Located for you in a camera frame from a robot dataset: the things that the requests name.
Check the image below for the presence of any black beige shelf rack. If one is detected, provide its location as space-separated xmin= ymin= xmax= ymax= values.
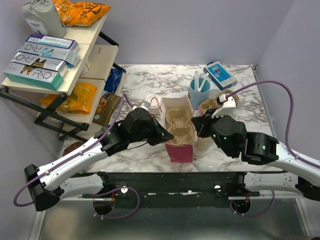
xmin=0 ymin=15 xmax=123 ymax=141

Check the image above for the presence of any light blue utensil cup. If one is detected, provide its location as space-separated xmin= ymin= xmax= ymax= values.
xmin=188 ymin=79 xmax=211 ymax=109

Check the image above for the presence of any grey coffee bag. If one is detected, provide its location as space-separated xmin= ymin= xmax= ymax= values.
xmin=22 ymin=0 xmax=67 ymax=38

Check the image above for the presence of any silver R&O box upper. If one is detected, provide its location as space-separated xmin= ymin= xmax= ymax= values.
xmin=18 ymin=42 xmax=81 ymax=68

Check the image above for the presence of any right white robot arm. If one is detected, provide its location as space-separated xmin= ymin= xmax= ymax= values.
xmin=191 ymin=109 xmax=320 ymax=201

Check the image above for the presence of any white paper coffee cup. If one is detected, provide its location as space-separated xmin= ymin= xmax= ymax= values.
xmin=149 ymin=102 xmax=162 ymax=115

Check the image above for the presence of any orange snack bag lower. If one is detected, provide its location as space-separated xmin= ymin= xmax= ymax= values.
xmin=39 ymin=82 xmax=98 ymax=115

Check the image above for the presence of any stack of paper cups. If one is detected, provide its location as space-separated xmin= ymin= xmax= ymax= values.
xmin=196 ymin=137 xmax=215 ymax=151

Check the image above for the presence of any blue white razor box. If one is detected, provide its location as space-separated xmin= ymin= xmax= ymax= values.
xmin=203 ymin=61 xmax=238 ymax=91

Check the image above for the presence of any blue snack bag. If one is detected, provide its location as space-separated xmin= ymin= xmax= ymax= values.
xmin=103 ymin=68 xmax=124 ymax=94

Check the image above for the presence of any teal R&O box front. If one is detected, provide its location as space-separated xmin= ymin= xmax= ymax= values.
xmin=3 ymin=62 xmax=64 ymax=91

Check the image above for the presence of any white sachet stick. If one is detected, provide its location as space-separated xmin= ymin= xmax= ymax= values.
xmin=198 ymin=75 xmax=208 ymax=93
xmin=194 ymin=71 xmax=201 ymax=93

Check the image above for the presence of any brown snack bag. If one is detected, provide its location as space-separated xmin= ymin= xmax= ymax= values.
xmin=92 ymin=92 xmax=121 ymax=127

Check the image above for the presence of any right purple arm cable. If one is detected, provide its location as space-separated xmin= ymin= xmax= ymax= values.
xmin=224 ymin=79 xmax=320 ymax=170

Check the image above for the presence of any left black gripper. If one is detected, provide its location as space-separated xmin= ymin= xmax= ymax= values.
xmin=128 ymin=114 xmax=174 ymax=147

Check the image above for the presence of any brown pink paper bag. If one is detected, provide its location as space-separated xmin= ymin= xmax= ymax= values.
xmin=149 ymin=96 xmax=196 ymax=164

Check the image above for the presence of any white plastic cup lid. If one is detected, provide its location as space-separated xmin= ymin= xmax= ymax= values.
xmin=145 ymin=93 xmax=162 ymax=107

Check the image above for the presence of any orange snack bag top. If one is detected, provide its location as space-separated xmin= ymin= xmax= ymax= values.
xmin=53 ymin=0 xmax=111 ymax=27

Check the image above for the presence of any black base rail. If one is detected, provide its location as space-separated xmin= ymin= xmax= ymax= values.
xmin=97 ymin=171 xmax=249 ymax=209

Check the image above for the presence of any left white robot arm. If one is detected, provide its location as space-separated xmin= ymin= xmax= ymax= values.
xmin=24 ymin=107 xmax=174 ymax=212

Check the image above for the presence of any stack of cardboard carriers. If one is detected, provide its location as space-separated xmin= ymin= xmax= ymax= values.
xmin=198 ymin=89 xmax=239 ymax=116

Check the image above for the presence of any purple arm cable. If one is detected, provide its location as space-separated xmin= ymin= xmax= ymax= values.
xmin=13 ymin=92 xmax=137 ymax=207
xmin=224 ymin=79 xmax=320 ymax=170

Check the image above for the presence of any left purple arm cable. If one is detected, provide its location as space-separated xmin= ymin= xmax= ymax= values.
xmin=13 ymin=92 xmax=137 ymax=207

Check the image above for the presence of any silver r&o box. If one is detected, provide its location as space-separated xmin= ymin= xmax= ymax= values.
xmin=11 ymin=52 xmax=70 ymax=77
xmin=18 ymin=42 xmax=81 ymax=68

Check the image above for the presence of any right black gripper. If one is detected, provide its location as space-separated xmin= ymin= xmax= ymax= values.
xmin=191 ymin=108 xmax=234 ymax=157

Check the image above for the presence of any brown cardboard cup carrier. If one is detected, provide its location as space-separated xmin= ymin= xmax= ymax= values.
xmin=165 ymin=107 xmax=195 ymax=147

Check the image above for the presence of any orange snack bag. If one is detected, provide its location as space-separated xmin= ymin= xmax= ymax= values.
xmin=39 ymin=82 xmax=98 ymax=115
xmin=53 ymin=0 xmax=111 ymax=27

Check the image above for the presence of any brown chocolate muffin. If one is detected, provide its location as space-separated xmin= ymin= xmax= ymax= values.
xmin=62 ymin=141 xmax=84 ymax=156

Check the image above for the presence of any silver R&O box middle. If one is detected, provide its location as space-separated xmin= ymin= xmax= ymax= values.
xmin=11 ymin=52 xmax=70 ymax=77

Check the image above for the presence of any purple white box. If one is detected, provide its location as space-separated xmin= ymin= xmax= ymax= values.
xmin=26 ymin=33 xmax=80 ymax=53

